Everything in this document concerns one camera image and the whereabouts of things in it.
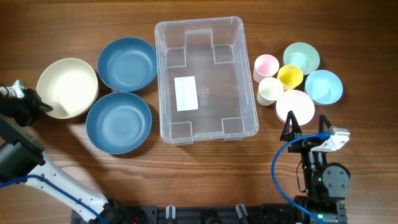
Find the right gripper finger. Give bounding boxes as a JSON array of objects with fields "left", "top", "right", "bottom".
[
  {"left": 280, "top": 111, "right": 302, "bottom": 141},
  {"left": 318, "top": 114, "right": 332, "bottom": 133}
]

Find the pink small bowl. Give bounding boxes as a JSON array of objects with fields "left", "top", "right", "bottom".
[{"left": 275, "top": 90, "right": 315, "bottom": 126}]

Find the light blue small bowl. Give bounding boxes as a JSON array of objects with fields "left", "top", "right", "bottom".
[{"left": 304, "top": 70, "right": 343, "bottom": 105}]

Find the cream large bowl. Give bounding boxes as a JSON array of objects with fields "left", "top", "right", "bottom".
[{"left": 36, "top": 58, "right": 99, "bottom": 119}]

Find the mint green small bowl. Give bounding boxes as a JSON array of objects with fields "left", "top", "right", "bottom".
[{"left": 283, "top": 42, "right": 320, "bottom": 75}]

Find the dark blue bowl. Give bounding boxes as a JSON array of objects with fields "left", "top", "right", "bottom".
[
  {"left": 86, "top": 92, "right": 152, "bottom": 154},
  {"left": 97, "top": 37, "right": 157, "bottom": 92}
]

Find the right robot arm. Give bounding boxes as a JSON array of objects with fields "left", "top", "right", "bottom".
[{"left": 277, "top": 111, "right": 351, "bottom": 224}]

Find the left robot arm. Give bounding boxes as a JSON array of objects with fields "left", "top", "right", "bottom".
[{"left": 1, "top": 86, "right": 131, "bottom": 223}]

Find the clear plastic storage container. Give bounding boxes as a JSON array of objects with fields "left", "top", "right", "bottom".
[{"left": 154, "top": 16, "right": 259, "bottom": 144}]

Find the white label in container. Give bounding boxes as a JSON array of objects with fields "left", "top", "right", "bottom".
[{"left": 174, "top": 76, "right": 198, "bottom": 111}]

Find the cream cup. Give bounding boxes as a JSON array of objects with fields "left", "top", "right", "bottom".
[{"left": 257, "top": 77, "right": 284, "bottom": 106}]

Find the yellow cup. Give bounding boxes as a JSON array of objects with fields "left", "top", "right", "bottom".
[{"left": 277, "top": 65, "right": 304, "bottom": 91}]

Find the pink cup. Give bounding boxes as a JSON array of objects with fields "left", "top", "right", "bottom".
[{"left": 253, "top": 54, "right": 279, "bottom": 83}]

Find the left blue cable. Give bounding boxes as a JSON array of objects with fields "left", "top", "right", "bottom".
[{"left": 0, "top": 174, "right": 108, "bottom": 224}]

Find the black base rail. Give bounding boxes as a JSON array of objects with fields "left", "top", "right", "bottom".
[{"left": 70, "top": 203, "right": 348, "bottom": 224}]

